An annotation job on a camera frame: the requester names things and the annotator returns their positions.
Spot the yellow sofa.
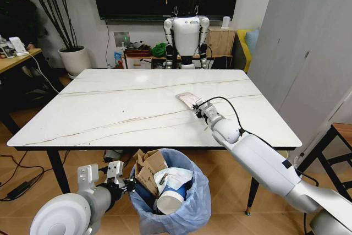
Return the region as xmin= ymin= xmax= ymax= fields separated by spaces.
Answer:
xmin=235 ymin=29 xmax=255 ymax=73

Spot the wooden desk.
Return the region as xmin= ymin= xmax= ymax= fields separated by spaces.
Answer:
xmin=0 ymin=48 xmax=43 ymax=125

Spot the trash bin with blue bag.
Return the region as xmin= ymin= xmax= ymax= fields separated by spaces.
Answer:
xmin=128 ymin=148 xmax=212 ymax=235

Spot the tall white cabinet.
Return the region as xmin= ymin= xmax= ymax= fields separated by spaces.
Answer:
xmin=246 ymin=0 xmax=352 ymax=159

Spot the pale blue cushion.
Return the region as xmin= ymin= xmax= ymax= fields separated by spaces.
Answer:
xmin=244 ymin=29 xmax=260 ymax=56

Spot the brown cardboard piece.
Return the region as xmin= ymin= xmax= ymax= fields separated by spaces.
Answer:
xmin=133 ymin=149 xmax=169 ymax=199

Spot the black floor cable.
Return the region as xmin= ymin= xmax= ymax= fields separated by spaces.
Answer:
xmin=0 ymin=150 xmax=53 ymax=202

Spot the black table leg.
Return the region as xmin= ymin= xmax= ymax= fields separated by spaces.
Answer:
xmin=244 ymin=177 xmax=261 ymax=216
xmin=46 ymin=149 xmax=72 ymax=194

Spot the low wooden shelf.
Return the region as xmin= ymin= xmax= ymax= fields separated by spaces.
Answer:
xmin=120 ymin=48 xmax=233 ymax=70

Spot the white humanoid robot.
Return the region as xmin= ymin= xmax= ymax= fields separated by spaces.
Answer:
xmin=163 ymin=0 xmax=211 ymax=70

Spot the white phone stand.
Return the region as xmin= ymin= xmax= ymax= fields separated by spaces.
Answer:
xmin=8 ymin=36 xmax=30 ymax=57

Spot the wooden cabinet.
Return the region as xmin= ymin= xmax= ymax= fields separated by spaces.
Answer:
xmin=206 ymin=26 xmax=237 ymax=57

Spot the metal wall plate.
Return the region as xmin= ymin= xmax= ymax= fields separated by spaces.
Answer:
xmin=113 ymin=31 xmax=131 ymax=48

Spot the crumpled white paper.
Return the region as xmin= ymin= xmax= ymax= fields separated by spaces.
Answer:
xmin=153 ymin=167 xmax=194 ymax=189

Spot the tall green plant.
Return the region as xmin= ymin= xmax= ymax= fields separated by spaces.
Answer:
xmin=0 ymin=0 xmax=84 ymax=52

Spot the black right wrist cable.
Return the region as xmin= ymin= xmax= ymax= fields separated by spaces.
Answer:
xmin=203 ymin=96 xmax=276 ymax=151

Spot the pink white snack wrapper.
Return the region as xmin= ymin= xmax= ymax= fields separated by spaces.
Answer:
xmin=175 ymin=91 xmax=206 ymax=110

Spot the wooden side table black frame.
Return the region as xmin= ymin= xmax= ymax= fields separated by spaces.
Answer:
xmin=296 ymin=122 xmax=352 ymax=200

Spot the blue white paper cup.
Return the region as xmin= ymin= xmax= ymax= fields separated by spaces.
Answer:
xmin=156 ymin=182 xmax=188 ymax=216

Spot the white plant pot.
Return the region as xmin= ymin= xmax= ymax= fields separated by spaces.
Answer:
xmin=57 ymin=45 xmax=92 ymax=78

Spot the panda plush toy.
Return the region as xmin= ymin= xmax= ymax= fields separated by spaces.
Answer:
xmin=127 ymin=40 xmax=151 ymax=51

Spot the white charging cable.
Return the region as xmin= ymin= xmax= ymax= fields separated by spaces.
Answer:
xmin=26 ymin=51 xmax=61 ymax=94

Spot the green cloth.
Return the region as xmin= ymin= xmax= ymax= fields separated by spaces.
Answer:
xmin=151 ymin=42 xmax=169 ymax=58

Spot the blue packet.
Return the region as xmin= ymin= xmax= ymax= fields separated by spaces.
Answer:
xmin=113 ymin=51 xmax=125 ymax=68

